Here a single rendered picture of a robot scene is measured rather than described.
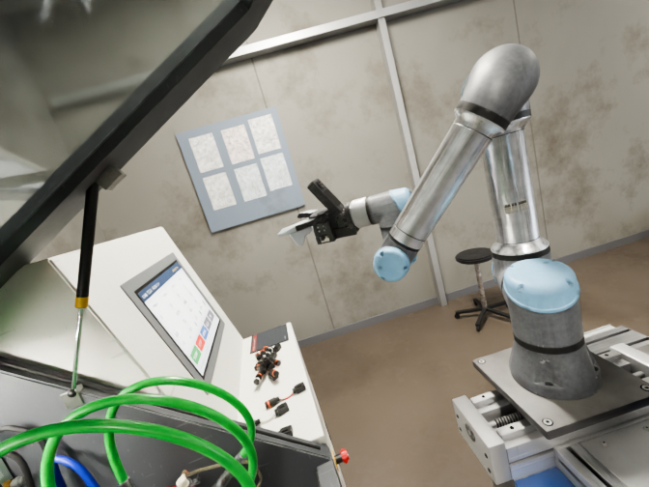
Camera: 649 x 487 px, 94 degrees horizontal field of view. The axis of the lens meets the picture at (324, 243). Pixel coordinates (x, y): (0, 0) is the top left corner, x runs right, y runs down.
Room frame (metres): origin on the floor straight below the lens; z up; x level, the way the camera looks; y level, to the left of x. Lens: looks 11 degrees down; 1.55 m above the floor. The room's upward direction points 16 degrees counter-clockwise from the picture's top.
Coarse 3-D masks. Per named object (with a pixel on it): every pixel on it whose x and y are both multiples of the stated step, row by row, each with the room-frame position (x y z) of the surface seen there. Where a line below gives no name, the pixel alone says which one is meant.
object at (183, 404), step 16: (96, 400) 0.39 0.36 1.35; (112, 400) 0.38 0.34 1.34; (128, 400) 0.39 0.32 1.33; (144, 400) 0.39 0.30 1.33; (160, 400) 0.39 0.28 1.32; (176, 400) 0.40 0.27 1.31; (80, 416) 0.37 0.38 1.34; (208, 416) 0.40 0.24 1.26; (224, 416) 0.41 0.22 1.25; (240, 432) 0.41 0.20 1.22; (48, 448) 0.37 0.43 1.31; (48, 464) 0.36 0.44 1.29; (256, 464) 0.41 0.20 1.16; (48, 480) 0.36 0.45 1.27
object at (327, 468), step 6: (330, 462) 0.57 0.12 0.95; (318, 468) 0.57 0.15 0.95; (324, 468) 0.56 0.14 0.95; (330, 468) 0.56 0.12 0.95; (318, 474) 0.55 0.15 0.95; (324, 474) 0.55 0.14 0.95; (330, 474) 0.54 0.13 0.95; (336, 474) 0.54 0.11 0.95; (318, 480) 0.54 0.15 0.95; (324, 480) 0.53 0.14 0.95; (330, 480) 0.53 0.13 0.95; (336, 480) 0.53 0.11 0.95; (324, 486) 0.52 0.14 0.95; (330, 486) 0.52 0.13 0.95; (336, 486) 0.51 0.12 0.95
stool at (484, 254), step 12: (468, 252) 2.51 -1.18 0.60; (480, 252) 2.43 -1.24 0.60; (468, 264) 2.36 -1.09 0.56; (480, 276) 2.44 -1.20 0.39; (480, 288) 2.44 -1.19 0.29; (456, 312) 2.55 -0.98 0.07; (468, 312) 2.50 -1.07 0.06; (480, 312) 2.41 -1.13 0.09; (492, 312) 2.38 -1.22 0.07; (480, 324) 2.29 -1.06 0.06
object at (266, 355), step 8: (280, 344) 1.09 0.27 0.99; (264, 352) 1.02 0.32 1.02; (264, 360) 0.94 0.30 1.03; (272, 360) 0.97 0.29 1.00; (280, 360) 0.97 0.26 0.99; (256, 368) 0.97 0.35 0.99; (264, 368) 0.92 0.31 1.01; (272, 368) 0.93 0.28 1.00; (256, 376) 0.88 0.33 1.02; (272, 376) 0.89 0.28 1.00; (256, 384) 0.87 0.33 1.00
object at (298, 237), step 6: (300, 222) 0.81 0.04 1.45; (288, 228) 0.80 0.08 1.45; (294, 228) 0.80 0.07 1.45; (306, 228) 0.81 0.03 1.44; (282, 234) 0.80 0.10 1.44; (294, 234) 0.81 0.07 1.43; (300, 234) 0.81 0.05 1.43; (306, 234) 0.81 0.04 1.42; (294, 240) 0.81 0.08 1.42; (300, 240) 0.81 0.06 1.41
